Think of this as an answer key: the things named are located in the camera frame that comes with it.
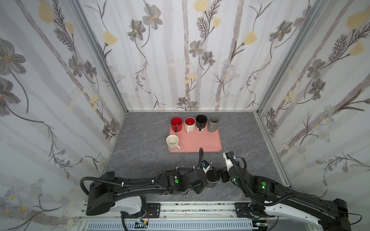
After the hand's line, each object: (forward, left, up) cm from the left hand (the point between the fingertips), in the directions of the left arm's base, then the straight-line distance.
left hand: (201, 178), depth 74 cm
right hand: (+6, -8, +5) cm, 11 cm away
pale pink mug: (+27, +16, -5) cm, 32 cm away
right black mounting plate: (-14, -21, -9) cm, 27 cm away
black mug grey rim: (-1, -5, 0) cm, 5 cm away
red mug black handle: (+44, +14, -8) cm, 46 cm away
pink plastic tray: (+30, +3, -12) cm, 33 cm away
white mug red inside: (+43, +4, -8) cm, 44 cm away
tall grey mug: (+42, -13, -2) cm, 44 cm away
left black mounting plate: (-13, +26, -10) cm, 30 cm away
